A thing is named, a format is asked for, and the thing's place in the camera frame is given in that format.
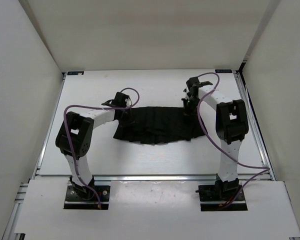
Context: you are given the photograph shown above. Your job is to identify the right aluminium side rail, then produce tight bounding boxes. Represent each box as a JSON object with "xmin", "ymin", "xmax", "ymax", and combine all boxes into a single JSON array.
[{"xmin": 234, "ymin": 70, "xmax": 277, "ymax": 181}]

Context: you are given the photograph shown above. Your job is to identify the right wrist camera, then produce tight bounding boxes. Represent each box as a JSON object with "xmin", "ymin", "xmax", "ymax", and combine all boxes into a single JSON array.
[{"xmin": 186, "ymin": 76, "xmax": 200, "ymax": 89}]

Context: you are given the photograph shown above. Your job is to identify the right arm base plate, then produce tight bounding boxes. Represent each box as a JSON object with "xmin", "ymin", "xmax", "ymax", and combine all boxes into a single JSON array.
[{"xmin": 195, "ymin": 185, "xmax": 248, "ymax": 212}]

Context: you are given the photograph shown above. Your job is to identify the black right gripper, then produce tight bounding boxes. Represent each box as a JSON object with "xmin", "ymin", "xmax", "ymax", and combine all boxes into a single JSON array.
[{"xmin": 181, "ymin": 97, "xmax": 202, "ymax": 123}]

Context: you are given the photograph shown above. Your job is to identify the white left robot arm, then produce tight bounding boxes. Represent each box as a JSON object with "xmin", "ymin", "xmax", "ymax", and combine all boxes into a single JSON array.
[{"xmin": 55, "ymin": 105, "xmax": 131, "ymax": 203}]

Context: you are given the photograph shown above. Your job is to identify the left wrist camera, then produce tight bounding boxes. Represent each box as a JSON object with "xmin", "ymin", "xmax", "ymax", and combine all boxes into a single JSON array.
[{"xmin": 112, "ymin": 92, "xmax": 130, "ymax": 108}]

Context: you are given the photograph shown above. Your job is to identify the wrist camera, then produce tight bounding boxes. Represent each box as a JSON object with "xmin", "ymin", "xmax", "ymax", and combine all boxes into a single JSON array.
[
  {"xmin": 112, "ymin": 92, "xmax": 130, "ymax": 108},
  {"xmin": 186, "ymin": 76, "xmax": 200, "ymax": 89}
]

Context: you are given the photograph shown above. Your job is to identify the black pleated skirt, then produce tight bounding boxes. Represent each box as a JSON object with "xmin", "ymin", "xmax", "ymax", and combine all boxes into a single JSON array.
[{"xmin": 113, "ymin": 106, "xmax": 205, "ymax": 145}]

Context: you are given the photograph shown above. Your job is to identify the blue corner label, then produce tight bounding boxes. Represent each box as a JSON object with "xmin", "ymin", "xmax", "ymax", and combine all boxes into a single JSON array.
[
  {"xmin": 215, "ymin": 69, "xmax": 233, "ymax": 74},
  {"xmin": 67, "ymin": 71, "xmax": 84, "ymax": 76}
]

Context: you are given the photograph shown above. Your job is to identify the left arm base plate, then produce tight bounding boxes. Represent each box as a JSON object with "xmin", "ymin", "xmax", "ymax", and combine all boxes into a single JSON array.
[{"xmin": 63, "ymin": 182, "xmax": 111, "ymax": 210}]

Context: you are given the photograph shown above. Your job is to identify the white front cover board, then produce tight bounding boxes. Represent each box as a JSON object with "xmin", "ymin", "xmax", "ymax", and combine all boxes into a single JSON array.
[{"xmin": 15, "ymin": 178, "xmax": 300, "ymax": 240}]

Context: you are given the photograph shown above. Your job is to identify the blue left corner label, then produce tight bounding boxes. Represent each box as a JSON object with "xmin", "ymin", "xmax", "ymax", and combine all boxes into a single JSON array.
[{"xmin": 67, "ymin": 71, "xmax": 84, "ymax": 76}]

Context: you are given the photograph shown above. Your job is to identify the blue right corner label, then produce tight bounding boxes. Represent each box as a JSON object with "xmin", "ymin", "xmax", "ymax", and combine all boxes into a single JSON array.
[{"xmin": 215, "ymin": 69, "xmax": 233, "ymax": 74}]

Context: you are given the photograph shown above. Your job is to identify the aluminium table edge rail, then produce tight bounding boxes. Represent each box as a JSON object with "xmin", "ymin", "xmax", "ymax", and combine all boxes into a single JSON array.
[{"xmin": 32, "ymin": 172, "xmax": 276, "ymax": 184}]

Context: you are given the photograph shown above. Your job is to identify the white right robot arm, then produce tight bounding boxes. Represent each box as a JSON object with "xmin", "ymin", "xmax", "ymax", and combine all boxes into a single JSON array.
[{"xmin": 182, "ymin": 83, "xmax": 249, "ymax": 200}]

